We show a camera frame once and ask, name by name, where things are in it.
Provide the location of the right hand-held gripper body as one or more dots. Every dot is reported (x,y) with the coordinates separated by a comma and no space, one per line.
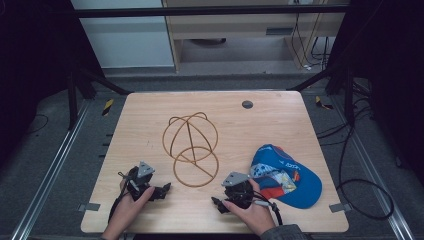
(238,191)

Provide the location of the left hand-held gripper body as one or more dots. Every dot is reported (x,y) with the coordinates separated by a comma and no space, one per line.
(140,181)

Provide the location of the blue baseball cap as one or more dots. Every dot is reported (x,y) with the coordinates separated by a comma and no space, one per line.
(290,181)

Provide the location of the person's right hand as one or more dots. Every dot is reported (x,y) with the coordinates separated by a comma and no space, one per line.
(255,215)

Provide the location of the person's left hand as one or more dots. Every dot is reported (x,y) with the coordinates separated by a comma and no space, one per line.
(128,211)

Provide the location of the yellow black striped tape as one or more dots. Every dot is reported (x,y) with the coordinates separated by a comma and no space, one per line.
(107,107)
(321,103)

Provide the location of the grey round table grommet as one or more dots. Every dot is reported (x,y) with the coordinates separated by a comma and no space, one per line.
(247,104)

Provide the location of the white cabinet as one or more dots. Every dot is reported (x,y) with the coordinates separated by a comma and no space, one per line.
(126,40)

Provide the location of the light wooden desk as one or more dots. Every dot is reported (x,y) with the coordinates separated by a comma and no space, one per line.
(233,25)

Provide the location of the grey metal table bracket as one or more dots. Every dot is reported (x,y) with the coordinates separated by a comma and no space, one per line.
(340,207)
(89,207)

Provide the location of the aluminium floor rail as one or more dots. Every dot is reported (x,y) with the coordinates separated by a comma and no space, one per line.
(53,166)
(376,173)

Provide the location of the black frame strut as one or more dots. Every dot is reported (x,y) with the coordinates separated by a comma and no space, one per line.
(100,81)
(320,78)

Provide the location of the black horizontal frame bar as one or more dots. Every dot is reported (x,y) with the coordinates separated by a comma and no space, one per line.
(200,12)

